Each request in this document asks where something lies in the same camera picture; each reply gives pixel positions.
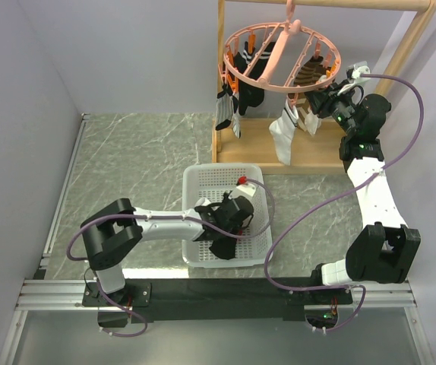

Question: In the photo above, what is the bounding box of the hanging black white striped sock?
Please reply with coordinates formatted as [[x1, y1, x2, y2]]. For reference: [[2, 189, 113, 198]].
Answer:
[[215, 84, 242, 138]]

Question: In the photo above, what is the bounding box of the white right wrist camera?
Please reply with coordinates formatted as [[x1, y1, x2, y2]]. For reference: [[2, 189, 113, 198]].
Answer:
[[338, 61, 371, 95]]

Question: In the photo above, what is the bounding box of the white sock with black stripes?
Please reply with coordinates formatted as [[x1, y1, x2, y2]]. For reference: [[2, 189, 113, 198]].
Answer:
[[269, 101, 299, 166]]

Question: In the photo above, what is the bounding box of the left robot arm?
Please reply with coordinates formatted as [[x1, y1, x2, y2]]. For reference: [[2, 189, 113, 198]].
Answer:
[[81, 194, 254, 306]]

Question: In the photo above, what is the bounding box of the aluminium rail frame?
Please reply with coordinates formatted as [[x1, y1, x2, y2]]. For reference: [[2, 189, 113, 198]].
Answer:
[[0, 278, 434, 364]]

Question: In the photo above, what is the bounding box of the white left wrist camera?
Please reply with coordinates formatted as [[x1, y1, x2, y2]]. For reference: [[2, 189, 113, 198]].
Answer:
[[229, 176, 257, 201]]

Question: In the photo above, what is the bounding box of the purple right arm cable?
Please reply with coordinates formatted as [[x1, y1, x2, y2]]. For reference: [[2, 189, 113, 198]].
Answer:
[[264, 74, 426, 334]]

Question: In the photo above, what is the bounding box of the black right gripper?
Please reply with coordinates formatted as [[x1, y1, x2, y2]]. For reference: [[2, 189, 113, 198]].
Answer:
[[303, 80, 358, 137]]

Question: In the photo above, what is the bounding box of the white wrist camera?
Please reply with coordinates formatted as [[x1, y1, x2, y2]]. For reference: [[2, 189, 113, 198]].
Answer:
[[229, 176, 257, 201], [338, 61, 371, 95]]

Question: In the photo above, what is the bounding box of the wooden hanger rack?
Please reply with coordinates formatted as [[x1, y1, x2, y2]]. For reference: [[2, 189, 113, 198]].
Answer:
[[211, 0, 436, 175]]

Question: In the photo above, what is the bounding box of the pink round clip hanger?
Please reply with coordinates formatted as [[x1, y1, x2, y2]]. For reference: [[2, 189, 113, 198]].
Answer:
[[217, 1, 342, 94]]

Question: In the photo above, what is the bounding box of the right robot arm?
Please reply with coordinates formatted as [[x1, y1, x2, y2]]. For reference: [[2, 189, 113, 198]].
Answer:
[[305, 82, 421, 303]]

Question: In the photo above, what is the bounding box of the white plastic laundry basket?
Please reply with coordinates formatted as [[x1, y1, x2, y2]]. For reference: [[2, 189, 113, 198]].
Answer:
[[182, 163, 272, 269]]

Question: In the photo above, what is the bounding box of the hanging brown striped sock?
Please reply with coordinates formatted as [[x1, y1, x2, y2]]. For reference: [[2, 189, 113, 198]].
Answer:
[[292, 56, 329, 132]]

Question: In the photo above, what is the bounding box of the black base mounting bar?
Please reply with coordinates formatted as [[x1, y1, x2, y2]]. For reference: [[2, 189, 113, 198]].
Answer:
[[81, 276, 354, 324]]

